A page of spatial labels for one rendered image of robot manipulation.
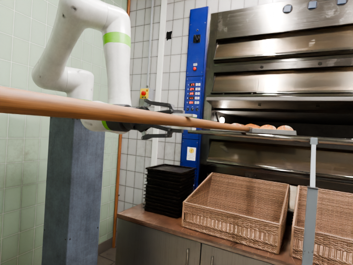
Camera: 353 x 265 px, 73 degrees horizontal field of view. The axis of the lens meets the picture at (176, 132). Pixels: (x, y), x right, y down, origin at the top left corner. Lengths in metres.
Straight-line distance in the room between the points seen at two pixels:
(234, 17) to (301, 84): 0.72
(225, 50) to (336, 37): 0.72
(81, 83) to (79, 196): 0.57
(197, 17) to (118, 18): 1.13
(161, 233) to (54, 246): 0.58
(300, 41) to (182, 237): 1.48
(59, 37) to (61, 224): 0.87
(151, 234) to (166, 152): 0.75
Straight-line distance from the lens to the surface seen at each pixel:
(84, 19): 1.06
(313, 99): 1.67
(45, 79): 1.29
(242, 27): 2.01
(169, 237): 1.56
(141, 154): 2.23
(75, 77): 1.33
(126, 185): 2.36
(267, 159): 1.82
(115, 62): 1.03
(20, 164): 1.80
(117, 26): 1.08
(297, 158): 1.81
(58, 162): 1.35
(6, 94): 0.33
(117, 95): 0.98
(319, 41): 1.91
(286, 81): 1.85
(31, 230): 1.97
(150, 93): 2.14
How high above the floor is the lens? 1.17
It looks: 1 degrees down
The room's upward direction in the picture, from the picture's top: 4 degrees clockwise
